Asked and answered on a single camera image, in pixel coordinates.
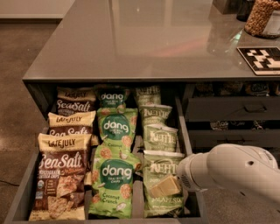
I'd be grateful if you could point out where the front Late July chip bag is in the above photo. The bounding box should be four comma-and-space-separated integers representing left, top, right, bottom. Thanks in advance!
29, 134, 91, 221

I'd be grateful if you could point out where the grey upper closed drawer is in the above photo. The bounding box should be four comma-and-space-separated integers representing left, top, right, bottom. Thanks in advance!
185, 96, 280, 122

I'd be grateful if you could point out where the back Dang chip bag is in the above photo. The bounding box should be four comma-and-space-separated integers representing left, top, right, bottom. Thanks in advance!
95, 85, 130, 109

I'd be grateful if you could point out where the dang coconut chip bag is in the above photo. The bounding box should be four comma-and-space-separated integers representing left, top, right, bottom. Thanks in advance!
89, 145, 142, 219
97, 108, 138, 149

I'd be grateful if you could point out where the black white fiducial marker tile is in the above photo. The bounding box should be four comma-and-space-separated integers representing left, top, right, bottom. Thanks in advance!
237, 46, 280, 76

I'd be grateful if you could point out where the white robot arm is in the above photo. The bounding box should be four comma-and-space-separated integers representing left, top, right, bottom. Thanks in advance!
148, 143, 280, 209

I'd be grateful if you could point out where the kettle jalapeno chip bag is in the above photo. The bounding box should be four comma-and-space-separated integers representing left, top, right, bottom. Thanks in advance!
135, 85, 161, 106
139, 104, 172, 126
143, 124, 178, 152
143, 150, 184, 218

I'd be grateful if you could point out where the middle Late July chip bag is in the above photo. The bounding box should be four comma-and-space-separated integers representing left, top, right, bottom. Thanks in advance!
48, 111, 99, 146

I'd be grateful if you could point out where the late july chip bag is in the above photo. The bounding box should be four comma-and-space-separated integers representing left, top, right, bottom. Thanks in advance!
29, 134, 91, 221
48, 111, 99, 146
56, 87, 96, 116

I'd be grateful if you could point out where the open grey top drawer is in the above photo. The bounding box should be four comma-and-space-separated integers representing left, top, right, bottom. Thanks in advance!
3, 95, 210, 224

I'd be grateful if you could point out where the back Late July chip bag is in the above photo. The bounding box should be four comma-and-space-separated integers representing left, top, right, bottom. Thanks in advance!
56, 87, 96, 116

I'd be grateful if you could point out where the glass jar of nuts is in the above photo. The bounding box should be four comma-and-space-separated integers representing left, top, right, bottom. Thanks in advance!
244, 0, 280, 39

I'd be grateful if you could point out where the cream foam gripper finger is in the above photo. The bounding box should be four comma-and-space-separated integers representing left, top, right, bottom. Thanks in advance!
149, 175, 181, 198

